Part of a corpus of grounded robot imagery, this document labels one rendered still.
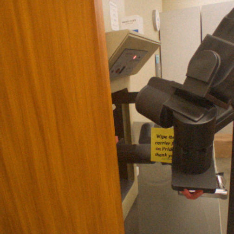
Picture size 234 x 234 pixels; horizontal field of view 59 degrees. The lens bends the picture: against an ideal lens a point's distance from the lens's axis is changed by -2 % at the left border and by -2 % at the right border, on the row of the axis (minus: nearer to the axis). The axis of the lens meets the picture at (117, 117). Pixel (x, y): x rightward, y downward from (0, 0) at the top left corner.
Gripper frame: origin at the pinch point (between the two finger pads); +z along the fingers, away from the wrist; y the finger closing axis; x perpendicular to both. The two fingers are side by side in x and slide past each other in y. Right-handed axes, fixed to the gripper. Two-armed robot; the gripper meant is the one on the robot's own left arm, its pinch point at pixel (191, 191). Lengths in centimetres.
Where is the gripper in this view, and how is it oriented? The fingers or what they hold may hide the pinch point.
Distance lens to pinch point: 44.6
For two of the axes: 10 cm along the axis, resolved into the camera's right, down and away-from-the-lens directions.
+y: -2.3, 6.3, -7.4
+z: 2.0, 7.8, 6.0
